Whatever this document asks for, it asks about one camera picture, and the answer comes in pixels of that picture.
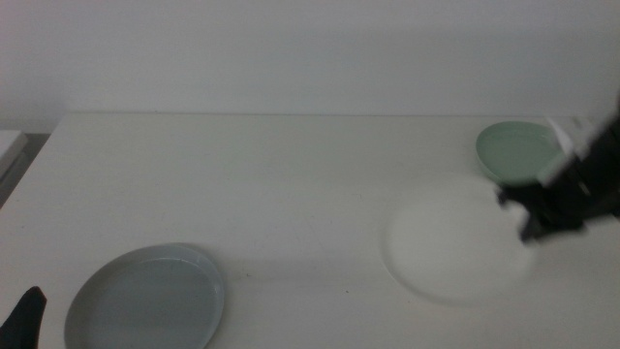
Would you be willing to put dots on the grey shallow bowl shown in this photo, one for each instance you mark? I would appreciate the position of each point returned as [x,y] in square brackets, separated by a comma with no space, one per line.
[145,305]

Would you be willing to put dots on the pale green shallow bowl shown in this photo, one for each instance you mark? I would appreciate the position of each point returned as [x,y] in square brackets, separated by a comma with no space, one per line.
[513,152]

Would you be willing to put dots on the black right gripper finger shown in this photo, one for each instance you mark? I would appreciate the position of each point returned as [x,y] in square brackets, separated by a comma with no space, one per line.
[533,230]
[516,195]

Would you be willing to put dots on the white shallow bowl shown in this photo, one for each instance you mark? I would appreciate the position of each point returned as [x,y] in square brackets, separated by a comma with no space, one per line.
[450,242]

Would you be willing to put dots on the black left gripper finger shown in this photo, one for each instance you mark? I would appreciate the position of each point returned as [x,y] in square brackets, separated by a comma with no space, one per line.
[24,325]

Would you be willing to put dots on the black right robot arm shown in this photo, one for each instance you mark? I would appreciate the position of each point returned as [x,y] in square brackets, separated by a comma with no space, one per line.
[605,160]

